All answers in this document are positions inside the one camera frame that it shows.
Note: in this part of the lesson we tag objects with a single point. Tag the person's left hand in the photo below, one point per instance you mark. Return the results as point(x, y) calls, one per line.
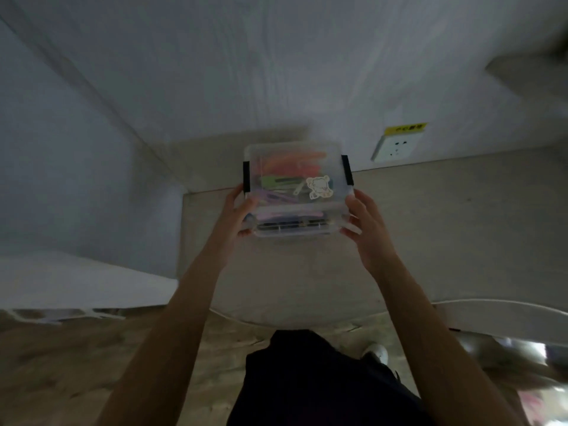
point(230, 226)

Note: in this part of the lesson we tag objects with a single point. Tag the person's black clothing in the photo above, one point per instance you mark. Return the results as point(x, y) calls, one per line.
point(319, 386)

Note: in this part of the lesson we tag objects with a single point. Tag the white shoe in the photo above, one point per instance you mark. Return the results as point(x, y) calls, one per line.
point(376, 352)

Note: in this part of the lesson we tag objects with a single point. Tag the small dark hair claws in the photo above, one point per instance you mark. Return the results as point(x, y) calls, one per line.
point(293, 225)

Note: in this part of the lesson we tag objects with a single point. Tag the long purple hair clip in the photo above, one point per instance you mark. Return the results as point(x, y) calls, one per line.
point(275, 197)

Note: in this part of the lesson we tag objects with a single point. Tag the person's left forearm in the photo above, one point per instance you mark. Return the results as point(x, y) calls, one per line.
point(164, 350)

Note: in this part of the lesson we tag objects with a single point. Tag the white metal frame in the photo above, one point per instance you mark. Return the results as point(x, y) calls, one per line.
point(57, 315)

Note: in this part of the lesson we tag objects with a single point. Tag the white corner shelf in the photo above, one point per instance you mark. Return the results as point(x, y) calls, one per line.
point(532, 75)

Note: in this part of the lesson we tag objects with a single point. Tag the long green hair clip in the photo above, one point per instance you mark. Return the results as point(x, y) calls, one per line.
point(279, 180)

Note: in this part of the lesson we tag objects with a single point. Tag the person's right hand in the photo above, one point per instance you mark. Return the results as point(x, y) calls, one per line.
point(375, 230)

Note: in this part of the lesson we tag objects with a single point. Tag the clear box black latches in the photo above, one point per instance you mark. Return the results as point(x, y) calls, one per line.
point(297, 181)

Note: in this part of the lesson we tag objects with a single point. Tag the bundle of long pastel clips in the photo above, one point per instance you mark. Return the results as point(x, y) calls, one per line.
point(288, 173)

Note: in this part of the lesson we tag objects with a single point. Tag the long coral hair clip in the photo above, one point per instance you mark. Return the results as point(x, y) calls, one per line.
point(288, 166)

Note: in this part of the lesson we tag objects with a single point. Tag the white wall socket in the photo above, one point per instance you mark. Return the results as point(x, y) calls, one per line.
point(395, 148)

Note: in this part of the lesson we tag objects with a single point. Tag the person's right forearm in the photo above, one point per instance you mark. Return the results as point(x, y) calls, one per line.
point(439, 350)

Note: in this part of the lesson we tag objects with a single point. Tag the yellow warning sticker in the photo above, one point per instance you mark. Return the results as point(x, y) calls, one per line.
point(406, 127)

